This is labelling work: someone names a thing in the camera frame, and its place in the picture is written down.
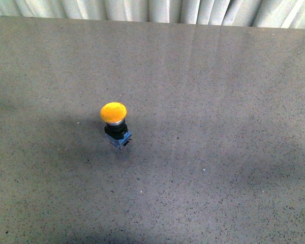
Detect white pleated curtain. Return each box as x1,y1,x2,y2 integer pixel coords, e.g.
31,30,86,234
0,0,305,29

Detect yellow mushroom push button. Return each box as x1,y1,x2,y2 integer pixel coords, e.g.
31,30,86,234
100,102,132,149

